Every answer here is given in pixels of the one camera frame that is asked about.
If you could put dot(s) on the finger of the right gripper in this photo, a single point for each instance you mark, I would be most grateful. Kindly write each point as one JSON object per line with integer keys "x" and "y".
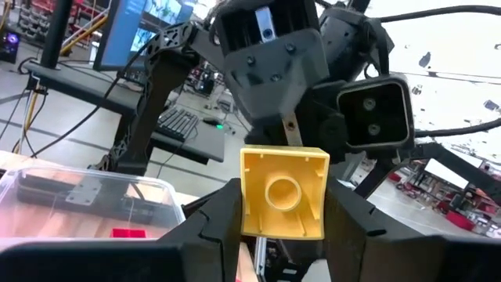
{"x": 274, "y": 135}
{"x": 270, "y": 70}

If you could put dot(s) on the red toy block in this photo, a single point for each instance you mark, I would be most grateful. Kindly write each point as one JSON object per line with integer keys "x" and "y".
{"x": 129, "y": 233}

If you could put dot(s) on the black computer mouse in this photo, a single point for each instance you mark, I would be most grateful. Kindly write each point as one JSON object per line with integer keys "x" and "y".
{"x": 213, "y": 122}

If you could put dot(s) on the computer monitor blue screen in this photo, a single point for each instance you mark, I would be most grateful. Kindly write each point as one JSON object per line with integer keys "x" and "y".
{"x": 125, "y": 35}

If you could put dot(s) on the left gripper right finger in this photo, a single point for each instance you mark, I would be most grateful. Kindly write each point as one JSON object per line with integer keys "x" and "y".
{"x": 391, "y": 258}

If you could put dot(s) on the clear plastic container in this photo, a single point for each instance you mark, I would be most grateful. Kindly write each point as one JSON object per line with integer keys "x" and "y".
{"x": 39, "y": 219}

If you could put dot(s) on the black computer purple light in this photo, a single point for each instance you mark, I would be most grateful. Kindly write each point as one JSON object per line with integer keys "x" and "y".
{"x": 9, "y": 43}

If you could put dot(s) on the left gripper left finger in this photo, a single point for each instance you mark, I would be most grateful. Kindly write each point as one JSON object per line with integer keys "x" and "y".
{"x": 176, "y": 258}

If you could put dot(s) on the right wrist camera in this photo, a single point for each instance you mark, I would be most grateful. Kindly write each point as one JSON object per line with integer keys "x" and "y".
{"x": 375, "y": 113}

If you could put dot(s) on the black rig frame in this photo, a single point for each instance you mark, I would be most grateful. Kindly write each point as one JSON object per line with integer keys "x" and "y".
{"x": 156, "y": 86}

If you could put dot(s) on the black keyboard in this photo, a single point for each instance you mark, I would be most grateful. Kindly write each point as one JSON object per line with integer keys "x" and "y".
{"x": 178, "y": 124}

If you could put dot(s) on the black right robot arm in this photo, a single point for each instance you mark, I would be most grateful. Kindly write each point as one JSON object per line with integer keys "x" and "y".
{"x": 344, "y": 39}

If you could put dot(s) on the yellow square toy block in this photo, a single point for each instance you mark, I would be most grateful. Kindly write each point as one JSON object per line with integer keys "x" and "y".
{"x": 305, "y": 176}

